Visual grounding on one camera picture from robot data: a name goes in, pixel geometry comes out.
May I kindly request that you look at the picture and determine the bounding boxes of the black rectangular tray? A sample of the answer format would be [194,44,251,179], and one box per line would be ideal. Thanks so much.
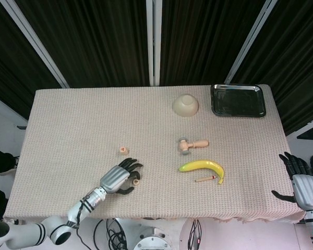
[210,83,267,119]

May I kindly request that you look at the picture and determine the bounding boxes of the yellow banana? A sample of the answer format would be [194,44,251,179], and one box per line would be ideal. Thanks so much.
[178,159,225,186]

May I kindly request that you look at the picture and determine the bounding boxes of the beige woven tablecloth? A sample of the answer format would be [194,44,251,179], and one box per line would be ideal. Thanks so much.
[2,83,305,224]

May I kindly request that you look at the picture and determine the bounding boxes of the black cable bundle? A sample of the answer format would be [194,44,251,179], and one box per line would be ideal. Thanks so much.
[93,218,128,250]

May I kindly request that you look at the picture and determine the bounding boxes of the white frame post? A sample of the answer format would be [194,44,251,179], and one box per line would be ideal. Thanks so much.
[224,0,275,84]
[145,0,162,86]
[2,0,69,89]

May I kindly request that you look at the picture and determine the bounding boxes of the wooden toy hammer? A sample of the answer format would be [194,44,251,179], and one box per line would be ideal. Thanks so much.
[177,137,210,156]

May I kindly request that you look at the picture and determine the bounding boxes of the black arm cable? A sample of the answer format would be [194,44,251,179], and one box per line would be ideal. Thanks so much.
[66,195,94,250]

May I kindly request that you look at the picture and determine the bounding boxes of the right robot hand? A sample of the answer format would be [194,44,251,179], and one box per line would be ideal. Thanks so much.
[271,152,313,210]

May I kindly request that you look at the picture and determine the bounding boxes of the black curtain panel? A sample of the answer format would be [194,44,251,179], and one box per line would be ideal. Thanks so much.
[0,0,63,121]
[231,0,313,136]
[17,0,150,88]
[159,0,267,86]

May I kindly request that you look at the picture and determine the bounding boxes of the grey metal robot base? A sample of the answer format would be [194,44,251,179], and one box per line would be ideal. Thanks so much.
[133,226,174,250]

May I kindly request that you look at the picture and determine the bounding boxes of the black trouser leg with shoe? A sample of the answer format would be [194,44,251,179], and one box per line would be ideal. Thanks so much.
[0,145,20,174]

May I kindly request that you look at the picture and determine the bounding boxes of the beige upturned bowl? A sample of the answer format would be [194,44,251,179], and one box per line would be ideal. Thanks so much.
[172,93,200,118]

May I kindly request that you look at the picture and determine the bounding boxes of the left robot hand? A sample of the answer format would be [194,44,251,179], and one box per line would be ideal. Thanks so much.
[99,157,144,195]

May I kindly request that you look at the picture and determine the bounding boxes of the red and black cables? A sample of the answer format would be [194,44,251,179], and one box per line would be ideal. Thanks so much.
[187,218,203,250]

